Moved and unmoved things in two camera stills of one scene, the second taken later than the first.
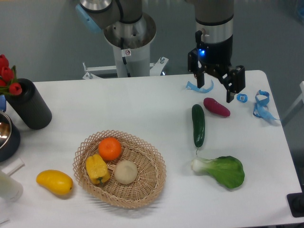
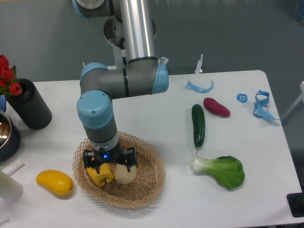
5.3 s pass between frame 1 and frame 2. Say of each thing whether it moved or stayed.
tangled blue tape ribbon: stayed
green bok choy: stayed
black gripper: moved
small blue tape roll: stayed
